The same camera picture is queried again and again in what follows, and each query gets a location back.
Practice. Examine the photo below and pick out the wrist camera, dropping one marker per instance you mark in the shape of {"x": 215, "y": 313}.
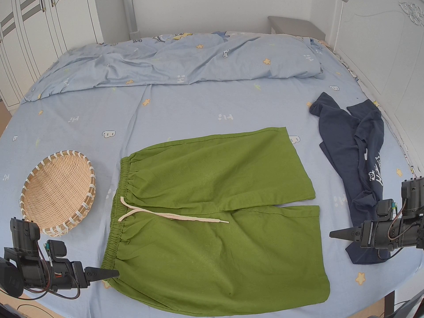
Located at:
{"x": 385, "y": 208}
{"x": 55, "y": 248}

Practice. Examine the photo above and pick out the dark blue garment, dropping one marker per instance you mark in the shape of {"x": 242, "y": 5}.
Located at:
{"x": 341, "y": 137}

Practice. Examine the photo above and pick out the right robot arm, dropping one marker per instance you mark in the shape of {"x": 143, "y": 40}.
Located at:
{"x": 412, "y": 194}

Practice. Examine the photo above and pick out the round woven basket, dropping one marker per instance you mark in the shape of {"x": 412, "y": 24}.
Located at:
{"x": 56, "y": 190}

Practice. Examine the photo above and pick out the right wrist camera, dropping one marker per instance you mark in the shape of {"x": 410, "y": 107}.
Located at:
{"x": 385, "y": 208}

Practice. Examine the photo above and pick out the bed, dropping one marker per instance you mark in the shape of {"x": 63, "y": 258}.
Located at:
{"x": 232, "y": 111}

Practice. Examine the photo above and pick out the white wardrobe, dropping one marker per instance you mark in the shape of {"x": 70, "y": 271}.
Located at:
{"x": 33, "y": 28}

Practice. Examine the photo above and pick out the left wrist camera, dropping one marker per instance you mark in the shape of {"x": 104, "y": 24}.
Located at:
{"x": 55, "y": 248}

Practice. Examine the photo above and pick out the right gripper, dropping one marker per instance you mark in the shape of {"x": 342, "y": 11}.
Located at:
{"x": 366, "y": 234}

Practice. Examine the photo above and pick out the pale blue quilt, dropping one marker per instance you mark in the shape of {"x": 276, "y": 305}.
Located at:
{"x": 198, "y": 61}

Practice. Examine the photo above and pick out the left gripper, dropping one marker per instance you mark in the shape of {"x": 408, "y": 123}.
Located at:
{"x": 78, "y": 273}

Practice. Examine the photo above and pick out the green shorts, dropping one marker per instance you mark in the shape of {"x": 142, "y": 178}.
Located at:
{"x": 215, "y": 243}

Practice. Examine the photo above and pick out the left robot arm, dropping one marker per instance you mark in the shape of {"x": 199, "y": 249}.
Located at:
{"x": 25, "y": 234}

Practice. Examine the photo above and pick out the grey bedside table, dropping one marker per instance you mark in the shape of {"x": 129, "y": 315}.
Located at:
{"x": 291, "y": 25}

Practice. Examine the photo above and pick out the grey wall pipe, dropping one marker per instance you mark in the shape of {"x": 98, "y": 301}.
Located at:
{"x": 129, "y": 5}

